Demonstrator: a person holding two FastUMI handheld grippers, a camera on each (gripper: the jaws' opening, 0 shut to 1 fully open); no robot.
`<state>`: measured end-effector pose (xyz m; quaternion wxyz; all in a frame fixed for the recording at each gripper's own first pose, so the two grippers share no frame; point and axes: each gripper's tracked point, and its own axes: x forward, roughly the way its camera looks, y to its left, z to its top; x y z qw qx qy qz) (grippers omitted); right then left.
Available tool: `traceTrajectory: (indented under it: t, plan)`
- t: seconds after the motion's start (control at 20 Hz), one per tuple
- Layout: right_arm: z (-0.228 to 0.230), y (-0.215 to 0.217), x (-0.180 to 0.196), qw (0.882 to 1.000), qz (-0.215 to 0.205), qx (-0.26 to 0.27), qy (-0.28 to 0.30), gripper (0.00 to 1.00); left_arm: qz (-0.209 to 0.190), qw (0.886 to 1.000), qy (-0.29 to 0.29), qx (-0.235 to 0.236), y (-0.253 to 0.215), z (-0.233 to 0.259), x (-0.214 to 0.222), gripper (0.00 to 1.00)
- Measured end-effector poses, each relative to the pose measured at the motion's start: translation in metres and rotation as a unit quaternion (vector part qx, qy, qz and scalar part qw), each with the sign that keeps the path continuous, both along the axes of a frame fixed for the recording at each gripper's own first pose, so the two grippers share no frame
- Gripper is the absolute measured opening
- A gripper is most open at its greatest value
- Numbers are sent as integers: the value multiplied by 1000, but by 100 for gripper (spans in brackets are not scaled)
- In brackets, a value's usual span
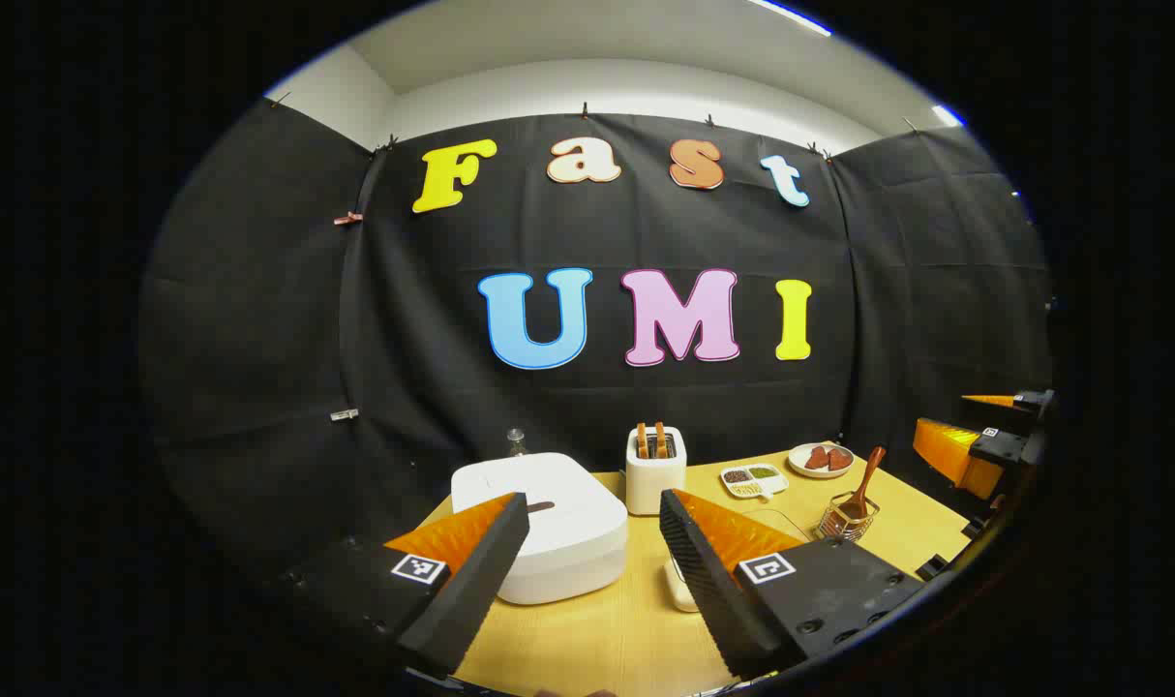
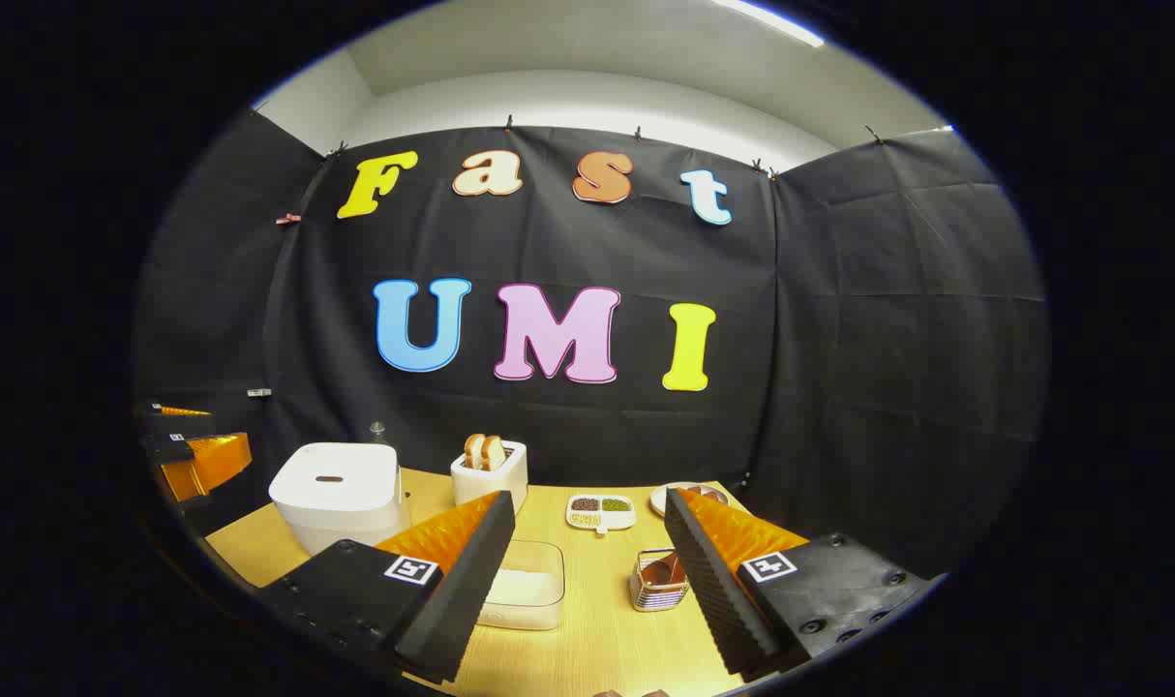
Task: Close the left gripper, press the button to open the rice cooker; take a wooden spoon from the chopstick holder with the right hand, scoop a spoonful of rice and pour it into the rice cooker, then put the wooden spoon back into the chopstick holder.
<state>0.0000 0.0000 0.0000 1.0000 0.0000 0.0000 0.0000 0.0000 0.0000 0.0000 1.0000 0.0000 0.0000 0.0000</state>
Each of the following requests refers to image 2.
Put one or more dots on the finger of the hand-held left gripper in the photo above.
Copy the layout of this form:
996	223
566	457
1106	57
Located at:
186	412
205	465

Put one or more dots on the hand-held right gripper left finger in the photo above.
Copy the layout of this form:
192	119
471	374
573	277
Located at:
471	581

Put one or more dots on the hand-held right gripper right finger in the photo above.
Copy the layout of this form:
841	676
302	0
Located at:
708	590

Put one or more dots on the dark wooden spoon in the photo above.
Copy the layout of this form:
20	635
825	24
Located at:
660	571

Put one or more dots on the white rice cooker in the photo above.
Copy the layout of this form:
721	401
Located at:
336	494

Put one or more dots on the clear plastic container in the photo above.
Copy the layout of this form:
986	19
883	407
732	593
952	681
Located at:
549	552

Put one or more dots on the red meat slice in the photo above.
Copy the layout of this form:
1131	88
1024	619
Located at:
711	495

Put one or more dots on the white toaster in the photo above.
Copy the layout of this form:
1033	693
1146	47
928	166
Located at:
476	481

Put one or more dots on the white round plate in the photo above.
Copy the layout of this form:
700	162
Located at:
660	499

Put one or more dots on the bread slice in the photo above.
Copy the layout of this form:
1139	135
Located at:
494	453
472	452

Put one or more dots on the white divided dish of beans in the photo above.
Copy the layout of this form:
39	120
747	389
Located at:
599	515

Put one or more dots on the small glass bottle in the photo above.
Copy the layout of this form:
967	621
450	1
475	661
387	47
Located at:
377	435

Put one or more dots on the black backdrop cloth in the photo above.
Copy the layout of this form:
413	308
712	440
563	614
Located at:
839	339

